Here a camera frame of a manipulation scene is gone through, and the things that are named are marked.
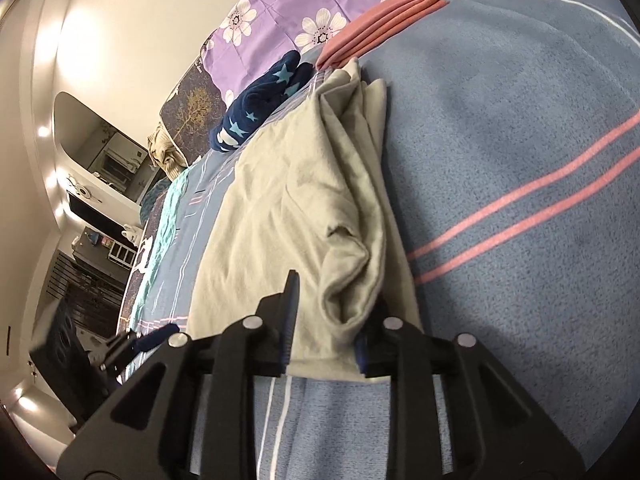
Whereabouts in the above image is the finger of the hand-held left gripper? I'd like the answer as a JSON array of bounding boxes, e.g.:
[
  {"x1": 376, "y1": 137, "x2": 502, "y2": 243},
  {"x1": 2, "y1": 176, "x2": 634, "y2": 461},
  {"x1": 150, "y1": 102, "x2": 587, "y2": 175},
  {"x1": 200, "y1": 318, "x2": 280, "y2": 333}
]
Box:
[{"x1": 97, "y1": 324, "x2": 181, "y2": 386}]

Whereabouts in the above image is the small white rack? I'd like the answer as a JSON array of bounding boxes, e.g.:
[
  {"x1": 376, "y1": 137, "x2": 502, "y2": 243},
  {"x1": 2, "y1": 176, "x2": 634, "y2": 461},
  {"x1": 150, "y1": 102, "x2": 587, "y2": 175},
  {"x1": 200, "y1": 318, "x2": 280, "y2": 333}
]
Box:
[{"x1": 107, "y1": 240, "x2": 138, "y2": 267}]

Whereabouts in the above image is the folded pink towel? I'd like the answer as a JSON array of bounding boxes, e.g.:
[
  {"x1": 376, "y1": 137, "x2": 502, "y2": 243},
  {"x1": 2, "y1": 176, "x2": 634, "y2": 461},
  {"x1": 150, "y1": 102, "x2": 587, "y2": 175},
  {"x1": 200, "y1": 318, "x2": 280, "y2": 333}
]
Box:
[{"x1": 315, "y1": 0, "x2": 446, "y2": 70}]

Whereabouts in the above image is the blue plaid blanket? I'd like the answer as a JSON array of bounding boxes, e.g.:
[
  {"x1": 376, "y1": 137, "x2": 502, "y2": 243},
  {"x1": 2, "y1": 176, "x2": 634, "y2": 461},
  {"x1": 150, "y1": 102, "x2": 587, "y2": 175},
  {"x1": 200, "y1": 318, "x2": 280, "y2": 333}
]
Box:
[{"x1": 117, "y1": 0, "x2": 640, "y2": 480}]

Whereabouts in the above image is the teal printed bedsheet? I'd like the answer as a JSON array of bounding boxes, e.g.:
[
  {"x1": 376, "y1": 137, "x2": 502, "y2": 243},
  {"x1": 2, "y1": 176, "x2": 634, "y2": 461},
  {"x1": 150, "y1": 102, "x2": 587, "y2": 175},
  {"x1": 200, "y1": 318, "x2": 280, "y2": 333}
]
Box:
[{"x1": 117, "y1": 165, "x2": 201, "y2": 331}]

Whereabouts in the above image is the beige knit cloth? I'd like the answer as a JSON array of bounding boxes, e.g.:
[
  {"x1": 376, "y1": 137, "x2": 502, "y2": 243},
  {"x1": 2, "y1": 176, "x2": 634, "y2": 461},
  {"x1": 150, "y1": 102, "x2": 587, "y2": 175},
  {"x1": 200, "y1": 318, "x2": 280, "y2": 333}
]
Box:
[{"x1": 146, "y1": 122, "x2": 190, "y2": 180}]

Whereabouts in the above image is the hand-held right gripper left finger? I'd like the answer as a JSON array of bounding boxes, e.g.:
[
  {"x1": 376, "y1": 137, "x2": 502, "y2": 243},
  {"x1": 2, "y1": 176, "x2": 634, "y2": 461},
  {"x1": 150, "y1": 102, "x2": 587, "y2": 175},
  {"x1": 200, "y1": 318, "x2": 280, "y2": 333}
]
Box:
[{"x1": 56, "y1": 269, "x2": 302, "y2": 480}]

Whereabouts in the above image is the dark tree print pillow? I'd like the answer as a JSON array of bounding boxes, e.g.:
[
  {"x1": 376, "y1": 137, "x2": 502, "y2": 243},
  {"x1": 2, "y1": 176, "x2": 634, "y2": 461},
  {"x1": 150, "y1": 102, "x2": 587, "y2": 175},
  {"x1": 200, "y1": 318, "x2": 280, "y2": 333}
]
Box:
[{"x1": 159, "y1": 52, "x2": 228, "y2": 166}]

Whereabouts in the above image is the beige garment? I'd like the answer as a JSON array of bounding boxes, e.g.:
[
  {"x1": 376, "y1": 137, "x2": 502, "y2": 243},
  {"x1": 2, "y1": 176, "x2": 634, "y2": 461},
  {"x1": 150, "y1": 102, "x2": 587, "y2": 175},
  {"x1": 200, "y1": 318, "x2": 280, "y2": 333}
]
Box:
[{"x1": 190, "y1": 57, "x2": 426, "y2": 386}]

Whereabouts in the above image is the navy star print garment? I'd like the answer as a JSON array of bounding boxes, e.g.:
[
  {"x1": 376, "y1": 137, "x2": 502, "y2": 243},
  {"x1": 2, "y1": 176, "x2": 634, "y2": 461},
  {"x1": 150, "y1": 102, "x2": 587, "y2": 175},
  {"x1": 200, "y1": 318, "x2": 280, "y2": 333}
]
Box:
[{"x1": 209, "y1": 50, "x2": 315, "y2": 153}]

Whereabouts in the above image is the purple floral pillow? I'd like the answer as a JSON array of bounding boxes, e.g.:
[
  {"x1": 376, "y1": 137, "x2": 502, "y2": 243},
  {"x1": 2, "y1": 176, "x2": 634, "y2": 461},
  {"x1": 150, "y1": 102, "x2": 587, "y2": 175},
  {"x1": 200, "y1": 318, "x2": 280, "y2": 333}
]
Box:
[{"x1": 202, "y1": 0, "x2": 448, "y2": 108}]

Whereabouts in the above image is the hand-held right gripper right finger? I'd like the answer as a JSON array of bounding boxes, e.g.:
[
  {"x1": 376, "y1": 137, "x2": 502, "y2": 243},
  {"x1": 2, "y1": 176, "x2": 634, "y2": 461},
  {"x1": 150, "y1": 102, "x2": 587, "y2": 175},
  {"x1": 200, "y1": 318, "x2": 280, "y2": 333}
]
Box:
[{"x1": 355, "y1": 316, "x2": 587, "y2": 480}]

